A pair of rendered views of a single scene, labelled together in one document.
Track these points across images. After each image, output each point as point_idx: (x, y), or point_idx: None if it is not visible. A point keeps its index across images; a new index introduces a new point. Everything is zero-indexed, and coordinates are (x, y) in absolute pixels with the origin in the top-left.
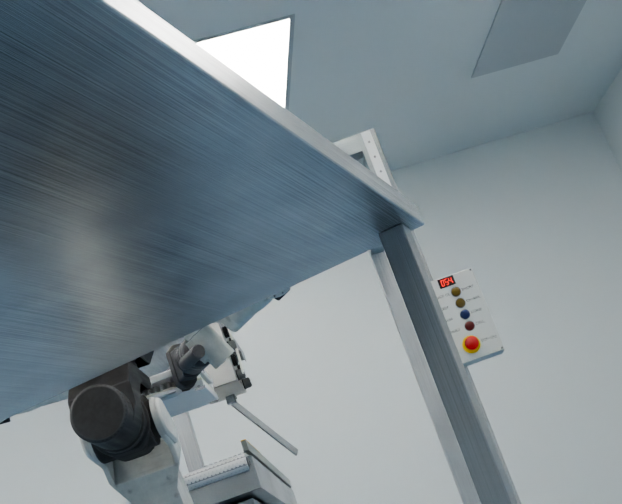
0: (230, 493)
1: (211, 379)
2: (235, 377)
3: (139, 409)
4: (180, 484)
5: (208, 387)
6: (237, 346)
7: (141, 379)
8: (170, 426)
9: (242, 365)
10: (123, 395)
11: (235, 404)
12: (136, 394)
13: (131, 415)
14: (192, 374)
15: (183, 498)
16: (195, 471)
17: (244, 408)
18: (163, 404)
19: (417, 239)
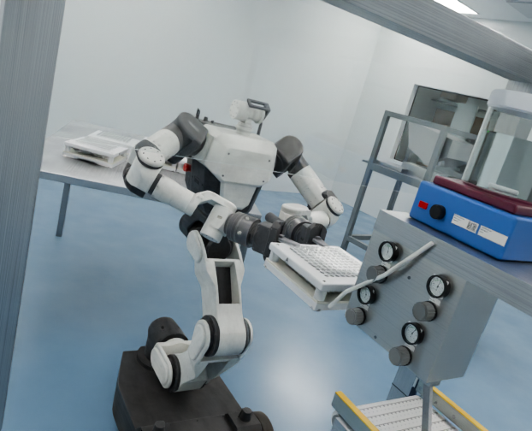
0: None
1: (315, 282)
2: (345, 311)
3: (185, 229)
4: (207, 291)
5: (280, 276)
6: None
7: (198, 219)
8: (192, 250)
9: (335, 298)
10: (181, 218)
11: (425, 386)
12: (186, 221)
13: (181, 228)
14: (251, 246)
15: (203, 297)
16: (389, 401)
17: (428, 406)
18: (193, 237)
19: None
